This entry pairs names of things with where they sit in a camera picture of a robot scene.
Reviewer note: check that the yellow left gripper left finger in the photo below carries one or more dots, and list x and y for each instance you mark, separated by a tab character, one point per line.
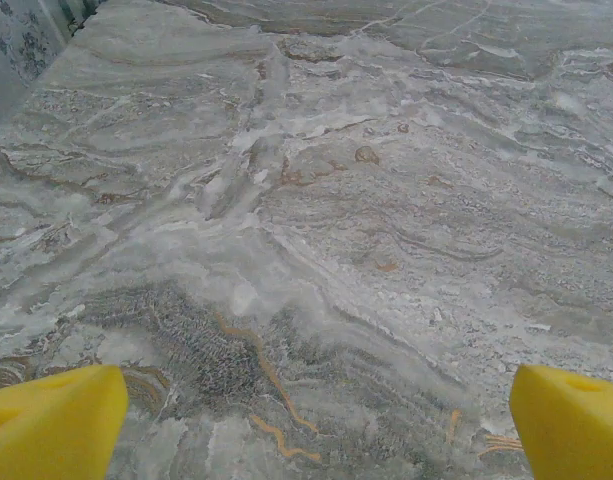
51	425

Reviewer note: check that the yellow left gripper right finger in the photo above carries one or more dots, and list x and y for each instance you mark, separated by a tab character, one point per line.
571	430

